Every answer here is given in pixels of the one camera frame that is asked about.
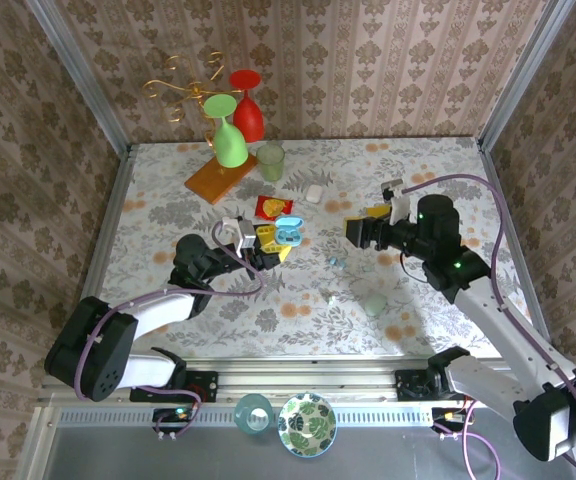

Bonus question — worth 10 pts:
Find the grey metal panel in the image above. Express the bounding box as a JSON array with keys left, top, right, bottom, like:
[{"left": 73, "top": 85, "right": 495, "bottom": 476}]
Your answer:
[{"left": 32, "top": 405, "right": 576, "bottom": 480}]

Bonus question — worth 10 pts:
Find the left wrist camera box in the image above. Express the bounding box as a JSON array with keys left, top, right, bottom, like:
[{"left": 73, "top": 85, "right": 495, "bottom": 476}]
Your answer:
[{"left": 221, "top": 216, "right": 257, "bottom": 259}]

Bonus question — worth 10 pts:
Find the blue earbuds charging case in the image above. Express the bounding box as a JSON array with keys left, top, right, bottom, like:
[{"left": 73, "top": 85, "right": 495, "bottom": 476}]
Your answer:
[{"left": 273, "top": 215, "right": 306, "bottom": 248}]

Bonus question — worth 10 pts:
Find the aluminium frame post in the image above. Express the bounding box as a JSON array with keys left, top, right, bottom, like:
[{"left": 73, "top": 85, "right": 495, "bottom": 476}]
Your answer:
[
  {"left": 26, "top": 0, "right": 132, "bottom": 151},
  {"left": 477, "top": 0, "right": 576, "bottom": 151}
]

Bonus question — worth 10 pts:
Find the grey slotted cable duct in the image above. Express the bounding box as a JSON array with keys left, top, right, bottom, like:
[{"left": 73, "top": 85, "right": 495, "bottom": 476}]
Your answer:
[{"left": 57, "top": 405, "right": 564, "bottom": 427}]

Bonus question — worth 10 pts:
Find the purple cable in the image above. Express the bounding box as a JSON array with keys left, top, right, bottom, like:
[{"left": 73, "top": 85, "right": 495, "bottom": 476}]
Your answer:
[
  {"left": 400, "top": 173, "right": 576, "bottom": 480},
  {"left": 75, "top": 221, "right": 267, "bottom": 441}
]

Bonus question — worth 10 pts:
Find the teal drinking glass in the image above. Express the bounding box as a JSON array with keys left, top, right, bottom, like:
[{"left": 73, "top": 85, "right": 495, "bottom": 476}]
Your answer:
[{"left": 233, "top": 393, "right": 274, "bottom": 437}]

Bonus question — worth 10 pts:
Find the leaf pattern bowl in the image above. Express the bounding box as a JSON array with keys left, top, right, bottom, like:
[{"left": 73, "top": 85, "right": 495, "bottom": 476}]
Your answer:
[{"left": 277, "top": 392, "right": 339, "bottom": 457}]

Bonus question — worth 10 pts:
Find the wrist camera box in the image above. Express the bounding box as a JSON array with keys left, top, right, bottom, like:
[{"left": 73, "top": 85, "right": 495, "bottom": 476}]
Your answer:
[
  {"left": 221, "top": 216, "right": 257, "bottom": 259},
  {"left": 380, "top": 178, "right": 412, "bottom": 226}
]

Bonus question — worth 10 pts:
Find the small circuit board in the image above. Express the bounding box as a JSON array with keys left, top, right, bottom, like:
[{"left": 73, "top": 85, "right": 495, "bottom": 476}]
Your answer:
[
  {"left": 431, "top": 407, "right": 474, "bottom": 435},
  {"left": 152, "top": 407, "right": 197, "bottom": 435}
]

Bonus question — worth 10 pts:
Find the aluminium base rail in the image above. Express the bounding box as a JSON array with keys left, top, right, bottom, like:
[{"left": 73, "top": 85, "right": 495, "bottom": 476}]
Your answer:
[{"left": 37, "top": 357, "right": 576, "bottom": 406}]

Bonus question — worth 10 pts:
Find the red wine glass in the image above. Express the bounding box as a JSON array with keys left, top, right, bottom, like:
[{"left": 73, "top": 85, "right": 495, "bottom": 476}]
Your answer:
[{"left": 228, "top": 69, "right": 265, "bottom": 144}]

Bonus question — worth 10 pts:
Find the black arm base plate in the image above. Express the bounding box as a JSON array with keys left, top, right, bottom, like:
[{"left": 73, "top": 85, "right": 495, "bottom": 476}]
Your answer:
[
  {"left": 129, "top": 370, "right": 219, "bottom": 404},
  {"left": 394, "top": 368, "right": 488, "bottom": 402}
]

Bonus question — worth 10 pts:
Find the orange wooden board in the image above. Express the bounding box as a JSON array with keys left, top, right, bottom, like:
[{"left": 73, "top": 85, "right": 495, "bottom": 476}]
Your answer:
[{"left": 183, "top": 152, "right": 260, "bottom": 206}]

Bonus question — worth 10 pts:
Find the translucent green cup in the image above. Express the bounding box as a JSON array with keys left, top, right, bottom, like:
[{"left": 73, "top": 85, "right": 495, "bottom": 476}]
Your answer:
[{"left": 255, "top": 143, "right": 286, "bottom": 183}]

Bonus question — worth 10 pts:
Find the aluminium side rail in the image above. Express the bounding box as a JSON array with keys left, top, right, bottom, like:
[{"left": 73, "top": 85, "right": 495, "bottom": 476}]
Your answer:
[
  {"left": 62, "top": 144, "right": 137, "bottom": 369},
  {"left": 477, "top": 139, "right": 559, "bottom": 361}
]

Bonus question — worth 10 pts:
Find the floral patterned tablecloth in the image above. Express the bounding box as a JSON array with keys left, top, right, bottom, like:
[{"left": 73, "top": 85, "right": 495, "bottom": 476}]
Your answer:
[{"left": 83, "top": 138, "right": 545, "bottom": 359}]

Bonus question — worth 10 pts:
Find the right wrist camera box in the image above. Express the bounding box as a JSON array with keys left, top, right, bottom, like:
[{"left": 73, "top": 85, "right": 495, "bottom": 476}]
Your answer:
[{"left": 380, "top": 178, "right": 412, "bottom": 226}]

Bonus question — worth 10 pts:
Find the gold wire glass rack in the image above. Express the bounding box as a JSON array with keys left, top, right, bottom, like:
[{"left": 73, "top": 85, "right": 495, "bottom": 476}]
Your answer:
[{"left": 141, "top": 49, "right": 230, "bottom": 151}]

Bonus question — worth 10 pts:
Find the green wine glass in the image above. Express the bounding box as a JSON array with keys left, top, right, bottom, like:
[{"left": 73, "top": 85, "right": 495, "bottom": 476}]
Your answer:
[{"left": 202, "top": 93, "right": 249, "bottom": 169}]

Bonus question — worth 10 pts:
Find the red snack packet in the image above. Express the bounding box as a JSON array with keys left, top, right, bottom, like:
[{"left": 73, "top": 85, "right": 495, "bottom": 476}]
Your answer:
[{"left": 254, "top": 194, "right": 294, "bottom": 222}]

